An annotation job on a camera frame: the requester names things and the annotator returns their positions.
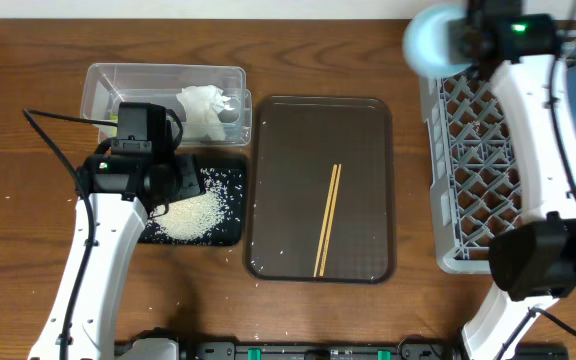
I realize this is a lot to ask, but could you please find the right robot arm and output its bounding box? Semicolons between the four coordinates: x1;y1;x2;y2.
448;14;576;359

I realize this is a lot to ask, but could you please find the clear plastic bin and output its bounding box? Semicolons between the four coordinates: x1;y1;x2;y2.
80;63;252;147

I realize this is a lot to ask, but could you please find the white rice pile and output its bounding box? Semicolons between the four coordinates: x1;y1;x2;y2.
147;169;244;242

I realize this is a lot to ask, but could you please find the black tray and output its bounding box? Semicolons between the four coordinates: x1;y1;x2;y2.
137;157;248;248

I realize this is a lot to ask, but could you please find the grey dishwasher rack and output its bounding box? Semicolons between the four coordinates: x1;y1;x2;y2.
420;55;576;274

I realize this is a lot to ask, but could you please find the wooden chopstick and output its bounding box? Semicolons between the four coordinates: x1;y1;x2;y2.
318;163;342;278
312;164;339;278

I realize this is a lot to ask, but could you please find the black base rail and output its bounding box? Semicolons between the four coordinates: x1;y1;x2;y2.
180;342;462;360

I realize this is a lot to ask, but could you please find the brown serving tray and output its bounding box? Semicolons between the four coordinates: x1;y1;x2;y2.
245;96;396;284

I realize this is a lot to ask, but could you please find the light blue bowl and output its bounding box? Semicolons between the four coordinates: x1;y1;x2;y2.
402;4;473;78

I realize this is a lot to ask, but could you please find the white napkin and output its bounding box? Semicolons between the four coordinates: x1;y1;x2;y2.
176;85;230;141

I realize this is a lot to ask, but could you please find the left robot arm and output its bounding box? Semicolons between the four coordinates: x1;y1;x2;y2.
29;153;203;359

